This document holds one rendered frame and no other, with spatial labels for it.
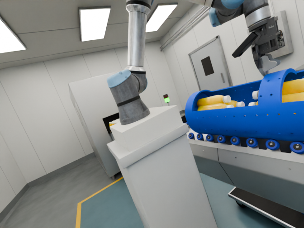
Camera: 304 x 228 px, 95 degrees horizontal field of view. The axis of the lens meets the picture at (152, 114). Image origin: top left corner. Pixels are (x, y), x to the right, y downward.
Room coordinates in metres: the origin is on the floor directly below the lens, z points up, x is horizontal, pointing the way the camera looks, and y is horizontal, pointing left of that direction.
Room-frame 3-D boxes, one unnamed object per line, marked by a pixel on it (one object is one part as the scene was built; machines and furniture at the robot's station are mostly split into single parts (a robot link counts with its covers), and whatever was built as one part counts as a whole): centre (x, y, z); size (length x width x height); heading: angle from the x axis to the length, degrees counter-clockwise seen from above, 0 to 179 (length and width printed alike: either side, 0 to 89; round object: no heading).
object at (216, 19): (0.58, -0.41, 1.53); 0.11 x 0.11 x 0.08; 68
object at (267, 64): (0.55, -0.50, 1.27); 0.06 x 0.03 x 0.09; 29
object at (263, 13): (0.56, -0.52, 1.45); 0.08 x 0.08 x 0.05
